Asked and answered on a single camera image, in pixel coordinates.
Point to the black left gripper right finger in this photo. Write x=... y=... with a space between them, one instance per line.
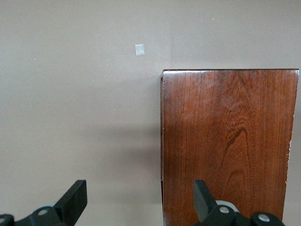
x=202 y=200

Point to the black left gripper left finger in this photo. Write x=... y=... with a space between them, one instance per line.
x=70 y=202

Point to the dark brown wooden cabinet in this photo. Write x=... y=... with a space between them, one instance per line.
x=225 y=131

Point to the small clear tape patch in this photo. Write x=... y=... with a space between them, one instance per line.
x=139 y=49

